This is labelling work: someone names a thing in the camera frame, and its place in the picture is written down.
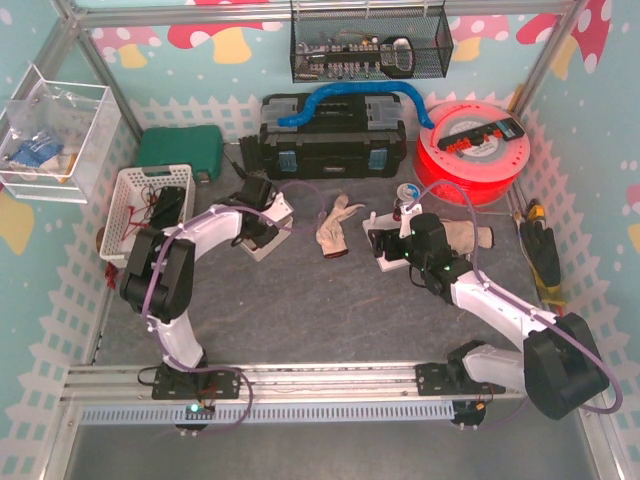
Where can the beige work glove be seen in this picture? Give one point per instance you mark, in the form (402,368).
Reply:
(460,236)
(330,235)

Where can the green plastic case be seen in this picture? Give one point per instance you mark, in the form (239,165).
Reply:
(200,147)

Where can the red filament spool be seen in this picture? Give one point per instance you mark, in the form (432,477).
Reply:
(484,172)

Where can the black toolbox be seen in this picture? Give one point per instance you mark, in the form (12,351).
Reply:
(349,136)

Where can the black wire mesh basket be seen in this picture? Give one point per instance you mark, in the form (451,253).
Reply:
(368,40)

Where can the black ribbed block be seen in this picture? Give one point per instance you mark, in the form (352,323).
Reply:
(251,156)

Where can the grey slotted cable duct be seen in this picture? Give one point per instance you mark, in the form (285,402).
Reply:
(269,413)

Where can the yellow handled screwdriver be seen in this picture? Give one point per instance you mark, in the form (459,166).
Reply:
(534,211)

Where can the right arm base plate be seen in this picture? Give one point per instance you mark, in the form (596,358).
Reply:
(441,379)

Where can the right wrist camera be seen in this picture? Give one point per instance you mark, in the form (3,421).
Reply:
(408,211)

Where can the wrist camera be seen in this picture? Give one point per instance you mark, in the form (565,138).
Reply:
(408,211)
(279,210)

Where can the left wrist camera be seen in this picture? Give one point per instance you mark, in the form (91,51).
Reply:
(279,210)

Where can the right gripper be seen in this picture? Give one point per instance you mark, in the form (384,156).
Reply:
(382,245)

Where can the clear acrylic wall box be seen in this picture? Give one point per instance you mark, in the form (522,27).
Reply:
(83,117)

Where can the black screwdriver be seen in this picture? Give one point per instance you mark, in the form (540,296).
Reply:
(236,167)

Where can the black terminal strip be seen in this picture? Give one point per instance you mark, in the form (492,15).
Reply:
(507,129)

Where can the orange black pliers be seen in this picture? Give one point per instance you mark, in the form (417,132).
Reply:
(550,292)

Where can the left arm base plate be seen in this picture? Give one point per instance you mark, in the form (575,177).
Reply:
(171,384)

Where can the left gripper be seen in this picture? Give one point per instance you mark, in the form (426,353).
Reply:
(263,230)

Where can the white plastic basket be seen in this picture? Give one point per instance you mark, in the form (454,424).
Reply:
(133,202)

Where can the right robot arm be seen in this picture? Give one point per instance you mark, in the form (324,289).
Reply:
(555,362)

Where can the white peg base plate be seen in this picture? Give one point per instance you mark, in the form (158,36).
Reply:
(375,221)

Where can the blue white gloves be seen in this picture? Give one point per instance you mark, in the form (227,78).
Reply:
(40,152)

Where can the black device in basket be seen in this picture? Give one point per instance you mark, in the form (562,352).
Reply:
(168,207)

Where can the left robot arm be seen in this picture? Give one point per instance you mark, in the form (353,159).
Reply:
(159,277)

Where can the small solder wire spool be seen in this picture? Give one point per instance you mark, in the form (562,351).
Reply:
(407,193)

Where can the white spring box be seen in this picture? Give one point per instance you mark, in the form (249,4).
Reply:
(259,253)

